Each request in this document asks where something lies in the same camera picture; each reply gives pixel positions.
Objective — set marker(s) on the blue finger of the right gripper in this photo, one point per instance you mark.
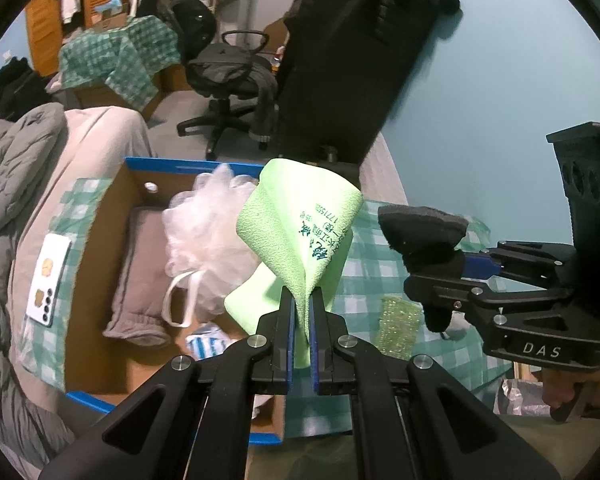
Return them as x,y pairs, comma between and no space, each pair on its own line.
479,265
442,297

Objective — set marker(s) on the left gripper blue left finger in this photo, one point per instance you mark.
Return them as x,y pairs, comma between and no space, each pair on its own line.
283,345

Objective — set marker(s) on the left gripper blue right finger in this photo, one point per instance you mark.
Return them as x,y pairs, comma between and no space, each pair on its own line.
320,345

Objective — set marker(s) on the green glitter sponge cloth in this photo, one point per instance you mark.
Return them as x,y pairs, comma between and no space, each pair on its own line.
398,327

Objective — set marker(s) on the dark grey sponge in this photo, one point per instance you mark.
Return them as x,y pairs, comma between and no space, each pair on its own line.
426,238

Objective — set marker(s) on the light green microfiber cloth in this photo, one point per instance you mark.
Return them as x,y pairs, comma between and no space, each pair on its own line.
298,221

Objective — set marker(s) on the white mesh bath pouf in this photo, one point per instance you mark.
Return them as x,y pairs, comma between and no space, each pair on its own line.
207,260

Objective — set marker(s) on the white sock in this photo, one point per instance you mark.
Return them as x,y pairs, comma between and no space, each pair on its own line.
207,341

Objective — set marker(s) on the green checkered tablecloth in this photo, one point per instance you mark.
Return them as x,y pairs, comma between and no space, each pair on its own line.
367,297

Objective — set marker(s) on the blue cardboard shoe box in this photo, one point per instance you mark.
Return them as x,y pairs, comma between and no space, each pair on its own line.
102,372

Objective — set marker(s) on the white smartphone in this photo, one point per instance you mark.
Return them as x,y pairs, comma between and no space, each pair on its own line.
44,287

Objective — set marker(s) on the black hanging coat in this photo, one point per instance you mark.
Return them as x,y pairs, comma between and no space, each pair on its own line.
344,65

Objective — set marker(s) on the black office chair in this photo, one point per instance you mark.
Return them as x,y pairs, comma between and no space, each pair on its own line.
241,88

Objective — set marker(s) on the grey quilted blanket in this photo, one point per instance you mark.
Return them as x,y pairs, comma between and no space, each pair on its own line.
30,149

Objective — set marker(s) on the beige bed sheet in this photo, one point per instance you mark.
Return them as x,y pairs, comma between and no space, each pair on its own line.
96,143

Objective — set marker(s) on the black backpack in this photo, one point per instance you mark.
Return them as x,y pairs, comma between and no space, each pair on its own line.
195,25

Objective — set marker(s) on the green checkered cloth on box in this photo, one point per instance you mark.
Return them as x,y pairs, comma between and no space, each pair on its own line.
124,59

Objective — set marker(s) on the black clothes pile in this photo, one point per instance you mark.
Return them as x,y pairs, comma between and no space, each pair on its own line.
21,89

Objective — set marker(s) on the wooden wardrobe door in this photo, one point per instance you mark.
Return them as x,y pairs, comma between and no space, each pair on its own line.
47,21

